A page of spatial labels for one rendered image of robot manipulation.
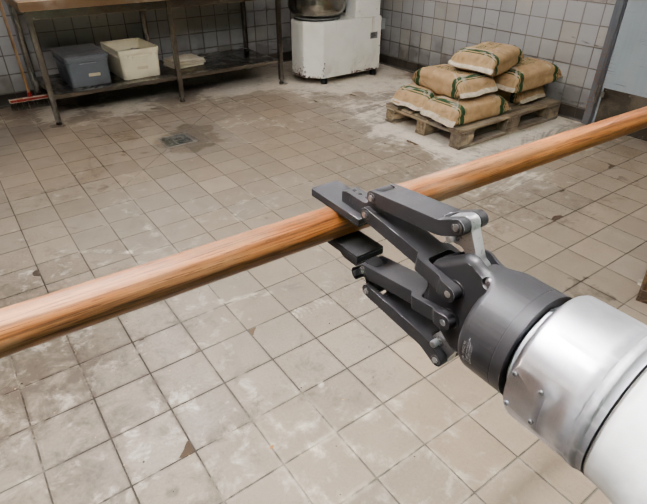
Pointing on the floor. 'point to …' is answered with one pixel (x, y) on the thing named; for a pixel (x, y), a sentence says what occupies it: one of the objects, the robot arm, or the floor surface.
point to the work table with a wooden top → (243, 57)
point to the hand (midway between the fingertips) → (345, 220)
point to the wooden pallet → (508, 121)
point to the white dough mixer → (334, 37)
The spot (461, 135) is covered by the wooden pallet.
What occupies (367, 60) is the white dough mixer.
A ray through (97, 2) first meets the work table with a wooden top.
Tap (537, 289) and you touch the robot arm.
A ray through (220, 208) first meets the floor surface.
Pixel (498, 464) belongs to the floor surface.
